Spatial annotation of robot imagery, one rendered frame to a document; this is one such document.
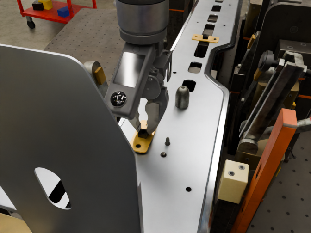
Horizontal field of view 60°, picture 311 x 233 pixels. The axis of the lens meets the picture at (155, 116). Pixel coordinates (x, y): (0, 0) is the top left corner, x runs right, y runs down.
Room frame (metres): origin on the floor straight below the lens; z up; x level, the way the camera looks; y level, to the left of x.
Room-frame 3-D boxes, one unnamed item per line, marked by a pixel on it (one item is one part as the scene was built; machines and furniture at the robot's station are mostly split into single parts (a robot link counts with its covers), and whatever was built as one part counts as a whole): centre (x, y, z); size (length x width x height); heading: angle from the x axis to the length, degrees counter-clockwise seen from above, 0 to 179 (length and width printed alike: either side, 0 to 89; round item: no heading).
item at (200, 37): (0.80, -0.16, 1.01); 0.08 x 0.04 x 0.01; 72
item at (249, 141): (0.29, -0.15, 1.06); 0.03 x 0.01 x 0.03; 73
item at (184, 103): (0.47, -0.06, 1.02); 0.03 x 0.03 x 0.07
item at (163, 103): (0.36, 0.00, 1.10); 0.05 x 0.02 x 0.09; 73
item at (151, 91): (0.40, 0.02, 1.16); 0.09 x 0.08 x 0.12; 163
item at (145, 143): (0.37, 0.02, 1.01); 0.08 x 0.04 x 0.01; 163
